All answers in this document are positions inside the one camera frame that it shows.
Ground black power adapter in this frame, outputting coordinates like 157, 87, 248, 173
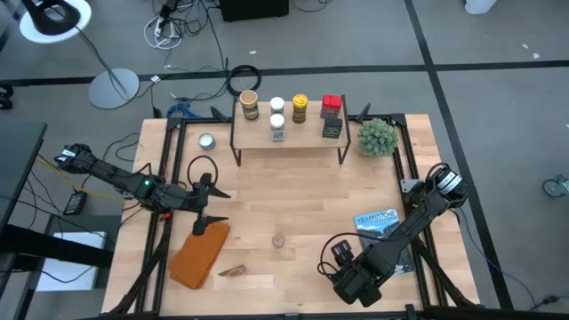
62, 190, 89, 216

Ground Yellowstone book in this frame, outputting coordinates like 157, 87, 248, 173
353, 208, 418, 275

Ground bundled blue cable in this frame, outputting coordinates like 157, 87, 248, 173
165, 101, 193, 120

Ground white power strip with cables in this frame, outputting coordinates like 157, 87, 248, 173
142, 12, 184, 51

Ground black chair wheels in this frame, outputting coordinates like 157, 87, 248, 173
0, 83, 15, 111

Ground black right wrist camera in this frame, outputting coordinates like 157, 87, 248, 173
331, 238, 357, 268

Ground small silver candle tin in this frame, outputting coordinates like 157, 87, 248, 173
197, 132, 217, 152

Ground yellow cable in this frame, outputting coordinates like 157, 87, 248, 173
36, 154, 128, 206

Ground chili onion can yellow lid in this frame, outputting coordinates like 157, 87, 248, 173
291, 92, 309, 124

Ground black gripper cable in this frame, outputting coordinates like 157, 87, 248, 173
186, 154, 220, 193
316, 231, 383, 279

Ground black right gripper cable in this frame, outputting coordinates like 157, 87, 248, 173
316, 231, 383, 279

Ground white floor lamp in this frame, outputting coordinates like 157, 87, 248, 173
19, 0, 140, 111

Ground black box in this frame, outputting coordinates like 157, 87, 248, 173
219, 0, 291, 23

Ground long blue cable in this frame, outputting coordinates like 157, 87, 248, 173
452, 198, 569, 312

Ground wooden shelf black legs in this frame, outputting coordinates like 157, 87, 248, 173
228, 94, 353, 167

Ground red patterned spice tin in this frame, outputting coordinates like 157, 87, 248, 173
319, 93, 344, 119

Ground white container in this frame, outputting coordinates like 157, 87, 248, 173
463, 0, 499, 15

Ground folded orange cloth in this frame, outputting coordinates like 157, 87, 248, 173
169, 220, 232, 291

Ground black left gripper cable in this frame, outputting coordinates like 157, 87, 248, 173
186, 154, 220, 193

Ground orange taco mix packet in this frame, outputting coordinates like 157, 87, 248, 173
217, 264, 248, 279

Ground coiled black cable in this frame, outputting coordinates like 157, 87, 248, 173
226, 64, 263, 97

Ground black metal table frame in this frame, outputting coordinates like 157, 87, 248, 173
100, 112, 482, 320

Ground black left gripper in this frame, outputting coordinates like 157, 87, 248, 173
172, 172, 233, 236

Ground dark green spice tin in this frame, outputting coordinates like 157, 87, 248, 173
321, 116, 344, 140

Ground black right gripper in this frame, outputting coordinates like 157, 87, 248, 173
331, 260, 384, 308

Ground potted green succulent plant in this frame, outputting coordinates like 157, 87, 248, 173
357, 117, 400, 158

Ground black desk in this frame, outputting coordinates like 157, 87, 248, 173
0, 121, 115, 272

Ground grey caster wheel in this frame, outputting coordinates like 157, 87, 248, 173
541, 174, 569, 199

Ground dark spice jar gold lid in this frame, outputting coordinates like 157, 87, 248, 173
237, 89, 260, 122

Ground white box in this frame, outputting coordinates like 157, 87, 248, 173
34, 229, 108, 293

